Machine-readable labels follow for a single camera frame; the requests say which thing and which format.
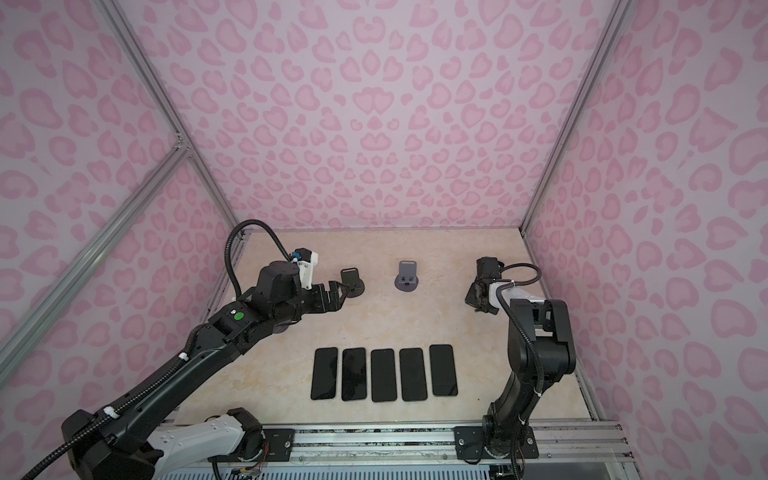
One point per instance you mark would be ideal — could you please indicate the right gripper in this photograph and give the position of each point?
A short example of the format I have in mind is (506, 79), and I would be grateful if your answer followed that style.
(471, 298)

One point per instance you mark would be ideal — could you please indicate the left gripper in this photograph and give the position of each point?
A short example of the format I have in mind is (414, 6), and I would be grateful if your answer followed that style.
(324, 304)

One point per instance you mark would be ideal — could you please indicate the black phone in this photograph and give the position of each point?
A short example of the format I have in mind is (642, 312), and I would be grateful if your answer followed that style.
(324, 375)
(413, 375)
(443, 370)
(354, 374)

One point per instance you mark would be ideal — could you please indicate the pink-edged phone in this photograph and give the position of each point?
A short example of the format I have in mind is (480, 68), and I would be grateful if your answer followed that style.
(383, 375)

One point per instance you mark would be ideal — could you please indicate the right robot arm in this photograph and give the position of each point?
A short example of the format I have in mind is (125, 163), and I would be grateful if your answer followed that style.
(540, 348)

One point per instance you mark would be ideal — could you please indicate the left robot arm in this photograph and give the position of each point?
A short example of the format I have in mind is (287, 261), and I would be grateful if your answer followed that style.
(113, 442)

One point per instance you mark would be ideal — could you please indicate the back left dark stand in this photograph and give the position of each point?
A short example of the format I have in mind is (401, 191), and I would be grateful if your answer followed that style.
(350, 277)

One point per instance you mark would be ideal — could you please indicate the dark stand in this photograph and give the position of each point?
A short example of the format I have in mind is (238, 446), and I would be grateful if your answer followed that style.
(350, 277)
(407, 280)

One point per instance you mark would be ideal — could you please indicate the back centre dark stand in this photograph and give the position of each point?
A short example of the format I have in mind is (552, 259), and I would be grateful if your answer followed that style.
(407, 280)

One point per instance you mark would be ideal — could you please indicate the left diagonal aluminium bar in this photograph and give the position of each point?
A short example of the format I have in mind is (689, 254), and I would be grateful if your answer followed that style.
(39, 319)

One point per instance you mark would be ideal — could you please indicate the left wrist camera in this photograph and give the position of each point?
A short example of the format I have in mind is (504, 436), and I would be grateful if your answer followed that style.
(306, 261)

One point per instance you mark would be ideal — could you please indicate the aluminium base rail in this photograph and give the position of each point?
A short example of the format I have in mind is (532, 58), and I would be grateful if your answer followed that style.
(564, 449)

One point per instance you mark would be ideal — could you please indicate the right corner aluminium post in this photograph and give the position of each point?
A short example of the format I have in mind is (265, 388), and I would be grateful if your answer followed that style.
(620, 14)

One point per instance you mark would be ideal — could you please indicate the corner aluminium post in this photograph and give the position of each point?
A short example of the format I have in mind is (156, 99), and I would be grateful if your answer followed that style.
(620, 14)
(127, 38)

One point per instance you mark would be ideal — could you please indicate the left corner aluminium post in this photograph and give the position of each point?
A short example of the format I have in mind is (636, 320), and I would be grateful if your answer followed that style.
(127, 38)

